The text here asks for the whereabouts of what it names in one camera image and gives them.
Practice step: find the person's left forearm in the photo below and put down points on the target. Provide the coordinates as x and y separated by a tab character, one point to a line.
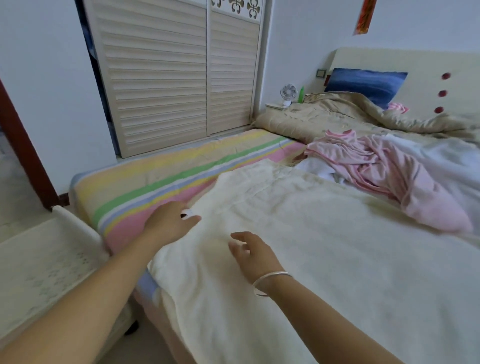
75	315

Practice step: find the blue pillow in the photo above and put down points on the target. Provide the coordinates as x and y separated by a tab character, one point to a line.
364	84

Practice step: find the person's right forearm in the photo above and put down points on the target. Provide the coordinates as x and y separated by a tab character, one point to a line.
330	330

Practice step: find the person's left hand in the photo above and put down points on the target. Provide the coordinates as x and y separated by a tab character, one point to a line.
169	223

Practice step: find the pink towel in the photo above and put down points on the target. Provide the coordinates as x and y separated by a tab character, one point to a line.
375	165

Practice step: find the red wall hanging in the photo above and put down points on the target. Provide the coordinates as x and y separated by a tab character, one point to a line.
366	16

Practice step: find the white headboard with red dots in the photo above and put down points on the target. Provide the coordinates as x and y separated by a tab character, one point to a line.
450	64

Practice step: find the cream white towel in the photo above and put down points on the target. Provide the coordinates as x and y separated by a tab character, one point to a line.
360	277

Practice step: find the striped pastel bed sheet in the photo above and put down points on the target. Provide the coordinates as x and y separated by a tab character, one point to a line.
150	180

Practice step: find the small white desk fan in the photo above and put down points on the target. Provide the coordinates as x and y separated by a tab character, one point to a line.
289	94

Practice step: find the green bottle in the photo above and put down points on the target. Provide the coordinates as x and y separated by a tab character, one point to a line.
301	96

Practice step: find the beige quilt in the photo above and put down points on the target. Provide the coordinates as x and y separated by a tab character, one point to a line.
315	120

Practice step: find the wall switch plate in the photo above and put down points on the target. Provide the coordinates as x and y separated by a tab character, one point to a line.
321	73

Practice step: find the person's right hand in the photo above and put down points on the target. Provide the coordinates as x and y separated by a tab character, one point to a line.
259	259

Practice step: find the pink patterned pillow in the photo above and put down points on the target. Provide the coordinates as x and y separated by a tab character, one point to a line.
397	108

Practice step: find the white plastic shelf cart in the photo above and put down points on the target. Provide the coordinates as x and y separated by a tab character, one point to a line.
37	270

